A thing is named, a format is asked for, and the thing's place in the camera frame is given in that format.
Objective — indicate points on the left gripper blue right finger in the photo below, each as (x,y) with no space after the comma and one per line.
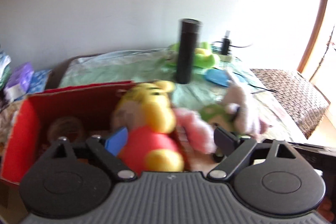
(225,141)

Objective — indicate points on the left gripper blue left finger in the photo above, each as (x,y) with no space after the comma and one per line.
(115,142)

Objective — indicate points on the white rabbit plush blue bow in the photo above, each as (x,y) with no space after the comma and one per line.
(199,133)

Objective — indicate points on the green brown round plush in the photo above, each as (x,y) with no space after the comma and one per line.
(218,116)

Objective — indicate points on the mauve pink teddy plush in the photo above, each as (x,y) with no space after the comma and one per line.
(240,95)

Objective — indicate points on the yellow tiger plush red shirt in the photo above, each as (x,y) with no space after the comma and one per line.
(145,110)

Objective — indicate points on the red cardboard box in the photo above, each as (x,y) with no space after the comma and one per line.
(74,113)

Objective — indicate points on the blue glasses case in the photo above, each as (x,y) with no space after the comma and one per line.
(218,77)

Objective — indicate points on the white power strip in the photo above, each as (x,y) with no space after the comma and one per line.
(220,57)

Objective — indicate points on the green frog plush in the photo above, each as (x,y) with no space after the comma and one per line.
(204,57)

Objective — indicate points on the black charger plug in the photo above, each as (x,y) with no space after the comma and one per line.
(226,43)

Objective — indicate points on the purple tissue pack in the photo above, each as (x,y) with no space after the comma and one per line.
(19,82)

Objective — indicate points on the black thermos bottle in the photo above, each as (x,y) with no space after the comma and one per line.
(190,30)

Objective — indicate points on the pile of folded clothes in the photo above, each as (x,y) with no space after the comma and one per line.
(5,70)

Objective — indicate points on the wooden window frame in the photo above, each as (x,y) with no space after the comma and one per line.
(314,35)

